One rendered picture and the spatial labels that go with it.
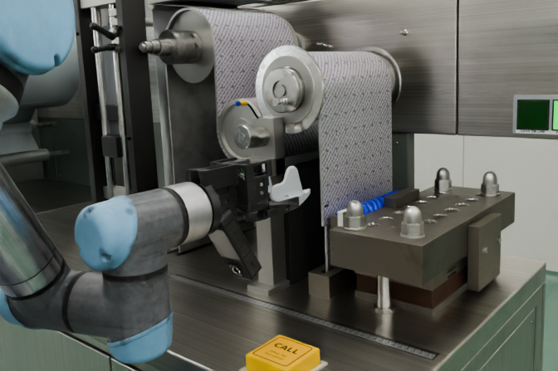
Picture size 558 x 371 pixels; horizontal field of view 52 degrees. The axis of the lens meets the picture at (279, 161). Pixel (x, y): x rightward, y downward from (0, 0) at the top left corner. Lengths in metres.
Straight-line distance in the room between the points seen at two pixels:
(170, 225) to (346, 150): 0.43
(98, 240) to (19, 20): 0.28
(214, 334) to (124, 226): 0.31
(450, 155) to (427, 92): 2.57
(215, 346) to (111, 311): 0.21
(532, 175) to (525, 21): 2.53
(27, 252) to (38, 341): 0.60
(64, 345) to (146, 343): 0.51
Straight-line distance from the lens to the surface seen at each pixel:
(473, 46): 1.16
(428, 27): 1.20
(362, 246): 0.89
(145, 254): 0.66
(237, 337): 0.87
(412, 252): 0.85
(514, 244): 3.74
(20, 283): 0.72
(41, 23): 0.46
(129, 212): 0.65
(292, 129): 0.96
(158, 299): 0.68
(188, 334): 0.90
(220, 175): 0.74
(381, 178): 1.11
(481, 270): 1.01
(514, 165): 3.63
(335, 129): 0.97
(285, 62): 0.96
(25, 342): 1.34
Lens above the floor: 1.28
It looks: 9 degrees down
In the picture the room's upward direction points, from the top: 2 degrees counter-clockwise
